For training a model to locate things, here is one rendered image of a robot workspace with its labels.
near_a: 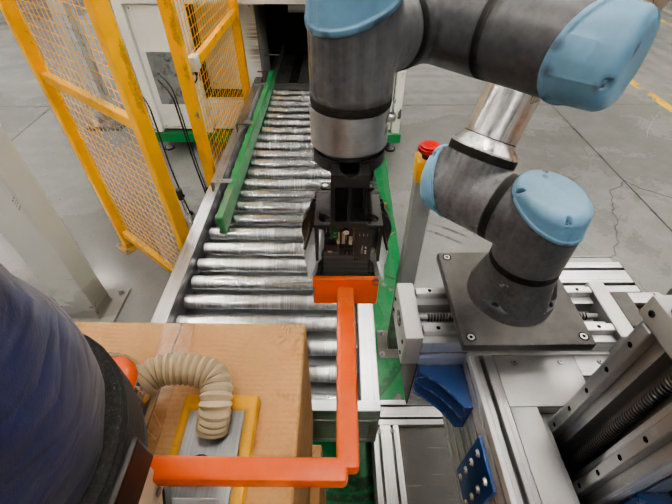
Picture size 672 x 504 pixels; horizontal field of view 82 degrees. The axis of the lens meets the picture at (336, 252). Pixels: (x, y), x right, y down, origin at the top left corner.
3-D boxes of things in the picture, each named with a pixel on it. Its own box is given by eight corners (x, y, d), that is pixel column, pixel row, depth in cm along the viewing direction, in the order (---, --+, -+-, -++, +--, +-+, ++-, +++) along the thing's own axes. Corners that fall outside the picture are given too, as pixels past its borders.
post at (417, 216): (385, 338, 187) (415, 151, 117) (399, 338, 187) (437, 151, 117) (387, 350, 182) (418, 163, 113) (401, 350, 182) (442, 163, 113)
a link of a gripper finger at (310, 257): (290, 298, 50) (312, 249, 44) (294, 266, 55) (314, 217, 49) (313, 304, 51) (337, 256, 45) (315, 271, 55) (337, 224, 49)
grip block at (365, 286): (316, 259, 59) (315, 235, 56) (372, 260, 59) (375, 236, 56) (313, 303, 53) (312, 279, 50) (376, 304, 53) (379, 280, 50)
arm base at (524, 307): (534, 263, 78) (553, 225, 71) (566, 326, 67) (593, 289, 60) (458, 264, 78) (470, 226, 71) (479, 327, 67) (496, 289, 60)
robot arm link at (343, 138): (311, 86, 39) (393, 86, 39) (313, 129, 42) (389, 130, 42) (306, 119, 33) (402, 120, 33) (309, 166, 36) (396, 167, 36)
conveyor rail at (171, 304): (259, 103, 283) (255, 76, 270) (266, 103, 283) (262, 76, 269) (141, 428, 117) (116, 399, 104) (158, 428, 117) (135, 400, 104)
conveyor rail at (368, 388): (348, 103, 282) (349, 76, 269) (355, 103, 282) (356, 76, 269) (358, 431, 116) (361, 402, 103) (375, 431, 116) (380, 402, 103)
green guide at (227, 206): (260, 82, 272) (258, 68, 266) (275, 82, 272) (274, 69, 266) (200, 234, 157) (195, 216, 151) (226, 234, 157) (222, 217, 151)
